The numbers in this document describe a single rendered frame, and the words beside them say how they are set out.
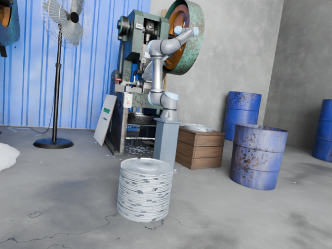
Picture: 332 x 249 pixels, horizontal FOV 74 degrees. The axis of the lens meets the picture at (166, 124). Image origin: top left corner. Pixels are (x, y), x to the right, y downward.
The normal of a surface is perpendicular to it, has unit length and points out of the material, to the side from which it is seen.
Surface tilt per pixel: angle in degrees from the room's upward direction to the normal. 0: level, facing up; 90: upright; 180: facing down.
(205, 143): 90
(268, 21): 90
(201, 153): 90
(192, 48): 113
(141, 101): 90
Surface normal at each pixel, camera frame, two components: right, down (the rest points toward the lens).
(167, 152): 0.56, 0.17
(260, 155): -0.22, 0.13
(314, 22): -0.91, -0.05
